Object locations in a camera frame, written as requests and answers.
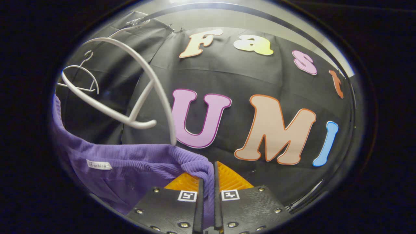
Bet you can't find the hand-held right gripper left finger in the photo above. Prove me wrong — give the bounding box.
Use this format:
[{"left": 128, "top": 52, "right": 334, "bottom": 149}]
[{"left": 126, "top": 172, "right": 205, "bottom": 234}]

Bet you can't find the white plastic clothes hanger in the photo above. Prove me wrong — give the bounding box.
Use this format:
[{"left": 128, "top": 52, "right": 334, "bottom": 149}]
[
  {"left": 57, "top": 50, "right": 100, "bottom": 95},
  {"left": 61, "top": 19, "right": 177, "bottom": 146}
]

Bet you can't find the black backdrop cloth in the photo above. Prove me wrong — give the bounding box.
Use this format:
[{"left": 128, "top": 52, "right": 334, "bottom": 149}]
[{"left": 55, "top": 11, "right": 358, "bottom": 208}]

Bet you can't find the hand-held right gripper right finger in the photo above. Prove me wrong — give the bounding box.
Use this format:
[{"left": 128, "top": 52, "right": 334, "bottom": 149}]
[{"left": 214, "top": 161, "right": 292, "bottom": 234}]

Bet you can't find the black metal clothes rack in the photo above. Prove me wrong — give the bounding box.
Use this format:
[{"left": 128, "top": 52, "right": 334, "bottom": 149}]
[{"left": 136, "top": 2, "right": 358, "bottom": 111}]

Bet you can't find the purple ribbed garment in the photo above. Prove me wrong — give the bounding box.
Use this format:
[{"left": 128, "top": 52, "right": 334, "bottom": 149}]
[{"left": 51, "top": 94, "right": 216, "bottom": 229}]

